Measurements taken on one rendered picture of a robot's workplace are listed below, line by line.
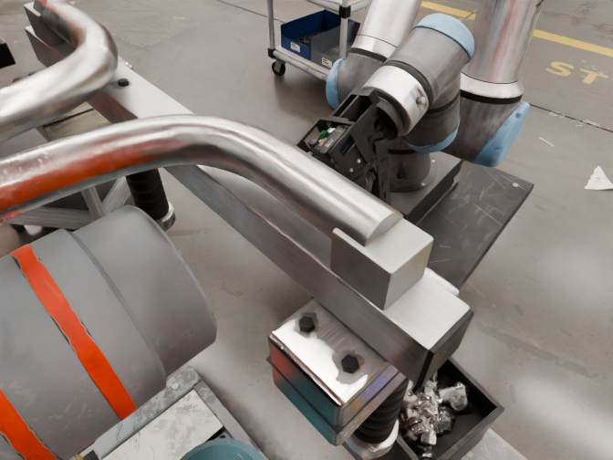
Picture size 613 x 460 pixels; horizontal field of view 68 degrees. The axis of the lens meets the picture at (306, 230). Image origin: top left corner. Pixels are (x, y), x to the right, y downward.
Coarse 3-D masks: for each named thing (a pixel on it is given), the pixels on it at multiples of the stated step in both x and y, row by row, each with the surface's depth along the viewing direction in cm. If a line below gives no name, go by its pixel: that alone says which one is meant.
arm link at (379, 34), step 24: (384, 0) 75; (408, 0) 75; (360, 24) 79; (384, 24) 75; (408, 24) 76; (360, 48) 77; (384, 48) 76; (336, 72) 79; (360, 72) 77; (336, 96) 80
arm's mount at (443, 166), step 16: (432, 160) 121; (448, 160) 122; (432, 176) 116; (448, 176) 119; (400, 192) 112; (416, 192) 113; (432, 192) 115; (448, 192) 127; (400, 208) 108; (416, 208) 110; (432, 208) 122; (416, 224) 117
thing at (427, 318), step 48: (48, 48) 36; (96, 96) 33; (144, 96) 31; (192, 192) 28; (240, 192) 24; (288, 240) 22; (336, 288) 20; (432, 288) 19; (384, 336) 19; (432, 336) 18
